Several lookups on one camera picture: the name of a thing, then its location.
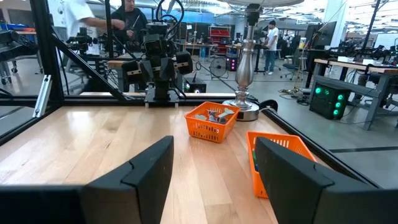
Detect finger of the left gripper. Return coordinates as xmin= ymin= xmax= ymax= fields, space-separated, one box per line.
xmin=141 ymin=58 xmax=155 ymax=83
xmin=159 ymin=57 xmax=175 ymax=82

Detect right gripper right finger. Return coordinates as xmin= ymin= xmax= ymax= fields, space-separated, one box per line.
xmin=254 ymin=136 xmax=383 ymax=224

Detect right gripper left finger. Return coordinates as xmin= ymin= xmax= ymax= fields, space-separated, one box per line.
xmin=79 ymin=136 xmax=175 ymax=224

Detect grey staple remover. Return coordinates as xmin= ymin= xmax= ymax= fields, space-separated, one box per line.
xmin=216 ymin=107 xmax=236 ymax=119

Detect small black box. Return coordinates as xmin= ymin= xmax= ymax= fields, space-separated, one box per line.
xmin=183 ymin=77 xmax=207 ymax=94

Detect orange plastic basket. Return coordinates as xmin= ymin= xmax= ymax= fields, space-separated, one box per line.
xmin=184 ymin=101 xmax=241 ymax=144
xmin=246 ymin=131 xmax=318 ymax=199

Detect person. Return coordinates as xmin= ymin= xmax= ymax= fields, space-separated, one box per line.
xmin=262 ymin=20 xmax=280 ymax=75
xmin=110 ymin=0 xmax=149 ymax=54
xmin=46 ymin=0 xmax=126 ymax=58

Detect round floor fan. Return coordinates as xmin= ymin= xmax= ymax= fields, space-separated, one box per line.
xmin=208 ymin=56 xmax=228 ymax=78

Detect red storage shelf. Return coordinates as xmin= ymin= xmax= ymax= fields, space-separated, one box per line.
xmin=208 ymin=25 xmax=233 ymax=54

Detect black box pink lights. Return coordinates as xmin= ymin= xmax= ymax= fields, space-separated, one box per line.
xmin=226 ymin=53 xmax=239 ymax=72

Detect white shade table lamp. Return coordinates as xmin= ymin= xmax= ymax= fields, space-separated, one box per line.
xmin=217 ymin=0 xmax=305 ymax=122

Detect computer tower green lights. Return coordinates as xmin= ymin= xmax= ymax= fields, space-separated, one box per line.
xmin=309 ymin=75 xmax=353 ymax=121

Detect office chair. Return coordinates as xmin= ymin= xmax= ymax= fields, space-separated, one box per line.
xmin=281 ymin=46 xmax=304 ymax=80

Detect wooden top desk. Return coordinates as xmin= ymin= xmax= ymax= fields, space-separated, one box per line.
xmin=312 ymin=57 xmax=398 ymax=131

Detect black monitor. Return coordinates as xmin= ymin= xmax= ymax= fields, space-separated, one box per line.
xmin=304 ymin=21 xmax=338 ymax=49

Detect black aluminium table frame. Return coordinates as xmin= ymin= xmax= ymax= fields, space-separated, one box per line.
xmin=0 ymin=0 xmax=382 ymax=190

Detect silver metal bracket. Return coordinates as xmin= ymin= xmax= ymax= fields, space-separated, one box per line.
xmin=32 ymin=74 xmax=53 ymax=119

